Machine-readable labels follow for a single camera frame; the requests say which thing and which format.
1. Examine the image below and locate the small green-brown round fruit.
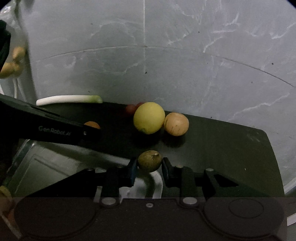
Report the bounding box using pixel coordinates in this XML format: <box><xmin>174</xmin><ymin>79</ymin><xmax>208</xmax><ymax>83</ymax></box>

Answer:
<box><xmin>137</xmin><ymin>150</ymin><xmax>163</xmax><ymax>173</ymax></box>

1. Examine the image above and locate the tan striped round melon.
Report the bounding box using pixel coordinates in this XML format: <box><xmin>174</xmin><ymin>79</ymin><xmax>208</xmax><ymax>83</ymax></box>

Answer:
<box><xmin>164</xmin><ymin>113</ymin><xmax>189</xmax><ymax>136</ymax></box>

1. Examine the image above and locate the small orange tangerine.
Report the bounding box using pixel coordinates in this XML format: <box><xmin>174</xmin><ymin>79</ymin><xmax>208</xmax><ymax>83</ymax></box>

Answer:
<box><xmin>85</xmin><ymin>121</ymin><xmax>100</xmax><ymax>129</ymax></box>

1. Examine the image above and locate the yellow lemon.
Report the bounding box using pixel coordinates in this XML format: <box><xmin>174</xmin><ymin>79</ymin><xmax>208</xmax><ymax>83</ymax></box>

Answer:
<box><xmin>133</xmin><ymin>102</ymin><xmax>166</xmax><ymax>135</ymax></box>

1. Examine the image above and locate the red cherry tomato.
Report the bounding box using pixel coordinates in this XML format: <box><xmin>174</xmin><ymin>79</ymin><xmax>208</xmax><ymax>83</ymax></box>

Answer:
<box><xmin>136</xmin><ymin>102</ymin><xmax>144</xmax><ymax>108</ymax></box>
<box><xmin>125</xmin><ymin>104</ymin><xmax>137</xmax><ymax>114</ymax></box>

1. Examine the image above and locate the silver metal tray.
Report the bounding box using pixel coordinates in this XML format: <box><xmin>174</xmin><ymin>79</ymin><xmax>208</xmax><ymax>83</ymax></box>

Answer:
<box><xmin>4</xmin><ymin>139</ymin><xmax>164</xmax><ymax>199</ymax></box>

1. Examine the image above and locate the clear plastic bag with potatoes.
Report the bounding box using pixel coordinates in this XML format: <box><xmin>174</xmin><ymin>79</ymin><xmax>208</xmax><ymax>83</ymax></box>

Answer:
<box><xmin>1</xmin><ymin>11</ymin><xmax>27</xmax><ymax>79</ymax></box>

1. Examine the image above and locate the black square side table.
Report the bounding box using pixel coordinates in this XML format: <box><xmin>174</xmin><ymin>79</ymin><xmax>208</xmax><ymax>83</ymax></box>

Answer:
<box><xmin>45</xmin><ymin>102</ymin><xmax>284</xmax><ymax>197</ymax></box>

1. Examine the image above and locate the white green leek stalk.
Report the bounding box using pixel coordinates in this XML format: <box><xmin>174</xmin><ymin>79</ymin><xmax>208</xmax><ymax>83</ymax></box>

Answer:
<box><xmin>36</xmin><ymin>95</ymin><xmax>103</xmax><ymax>106</ymax></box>

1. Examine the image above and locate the white cable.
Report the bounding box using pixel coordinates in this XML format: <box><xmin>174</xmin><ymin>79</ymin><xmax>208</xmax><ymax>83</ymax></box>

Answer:
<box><xmin>12</xmin><ymin>77</ymin><xmax>26</xmax><ymax>102</ymax></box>

